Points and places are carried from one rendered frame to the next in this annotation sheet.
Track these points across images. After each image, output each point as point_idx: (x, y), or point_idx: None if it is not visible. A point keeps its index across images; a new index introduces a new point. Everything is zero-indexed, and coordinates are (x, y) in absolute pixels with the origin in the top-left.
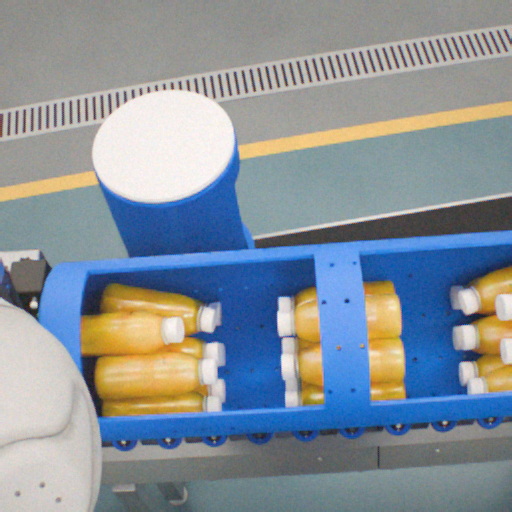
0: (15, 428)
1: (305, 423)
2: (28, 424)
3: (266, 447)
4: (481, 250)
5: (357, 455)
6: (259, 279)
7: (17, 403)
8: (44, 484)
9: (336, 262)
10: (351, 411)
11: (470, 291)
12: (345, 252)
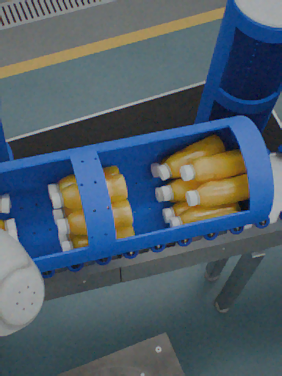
0: (12, 265)
1: (78, 258)
2: (17, 262)
3: (51, 280)
4: (167, 139)
5: (107, 275)
6: (31, 175)
7: (8, 255)
8: (29, 286)
9: (84, 159)
10: (105, 247)
11: (164, 166)
12: (88, 153)
